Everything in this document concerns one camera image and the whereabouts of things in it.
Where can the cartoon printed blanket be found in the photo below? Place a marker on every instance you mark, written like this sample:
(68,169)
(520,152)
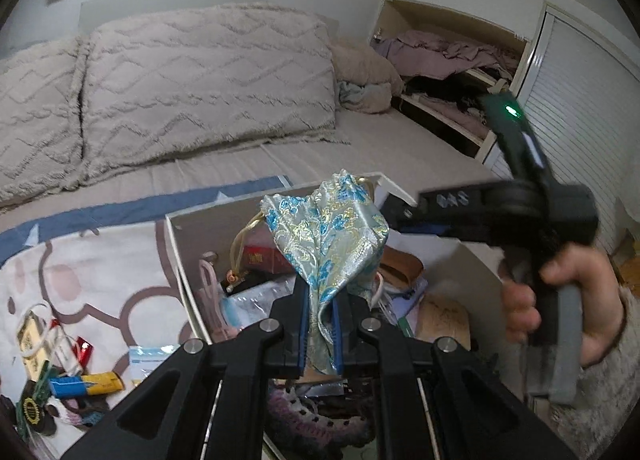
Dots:
(100,280)

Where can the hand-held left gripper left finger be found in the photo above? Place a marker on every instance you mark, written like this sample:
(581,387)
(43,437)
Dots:
(301,335)

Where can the yellow tag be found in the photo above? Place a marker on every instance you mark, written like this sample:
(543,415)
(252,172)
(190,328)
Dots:
(31,340)

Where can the small blue tube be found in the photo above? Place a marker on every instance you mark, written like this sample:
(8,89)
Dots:
(65,386)

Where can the person's right forearm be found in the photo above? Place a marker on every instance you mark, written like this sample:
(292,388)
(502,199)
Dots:
(615,385)

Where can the beige bed sheet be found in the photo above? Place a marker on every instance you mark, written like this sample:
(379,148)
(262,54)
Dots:
(400,145)

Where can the teal crumpled cloth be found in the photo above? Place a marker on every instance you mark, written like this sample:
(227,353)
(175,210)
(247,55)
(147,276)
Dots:
(352,93)

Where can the white louvered door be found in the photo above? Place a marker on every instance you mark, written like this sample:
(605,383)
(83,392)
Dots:
(585,90)

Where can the pile of purple clothes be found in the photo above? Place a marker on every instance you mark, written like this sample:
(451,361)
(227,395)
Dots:
(440,53)

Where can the pink crochet item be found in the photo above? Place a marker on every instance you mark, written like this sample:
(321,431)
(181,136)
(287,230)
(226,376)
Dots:
(310,420)

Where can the small printed wooden box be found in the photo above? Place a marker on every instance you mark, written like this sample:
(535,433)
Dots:
(442,320)

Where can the red shiny wrapper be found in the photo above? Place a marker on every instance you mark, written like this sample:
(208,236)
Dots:
(82,352)

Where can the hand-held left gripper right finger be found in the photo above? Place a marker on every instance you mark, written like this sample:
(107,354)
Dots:
(338,335)

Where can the brown leather case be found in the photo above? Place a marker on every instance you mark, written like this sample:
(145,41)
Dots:
(400,265)

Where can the clear packet with blue mask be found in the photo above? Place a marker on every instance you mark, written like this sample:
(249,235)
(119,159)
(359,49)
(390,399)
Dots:
(250,302)

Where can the pink plastic item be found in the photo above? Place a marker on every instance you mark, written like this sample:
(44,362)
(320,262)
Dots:
(210,300)

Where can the person's right hand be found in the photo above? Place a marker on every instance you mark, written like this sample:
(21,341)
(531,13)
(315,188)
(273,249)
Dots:
(595,300)

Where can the beige plush cushion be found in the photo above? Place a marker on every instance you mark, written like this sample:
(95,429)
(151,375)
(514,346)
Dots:
(367,70)

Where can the red booklet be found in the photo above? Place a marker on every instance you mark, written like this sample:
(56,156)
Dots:
(262,257)

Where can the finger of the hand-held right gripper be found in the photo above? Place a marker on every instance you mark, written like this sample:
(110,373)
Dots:
(405,220)

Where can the white cardboard box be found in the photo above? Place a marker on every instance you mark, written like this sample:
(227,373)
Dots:
(210,225)

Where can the face mask packet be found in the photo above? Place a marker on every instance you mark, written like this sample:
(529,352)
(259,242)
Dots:
(147,362)

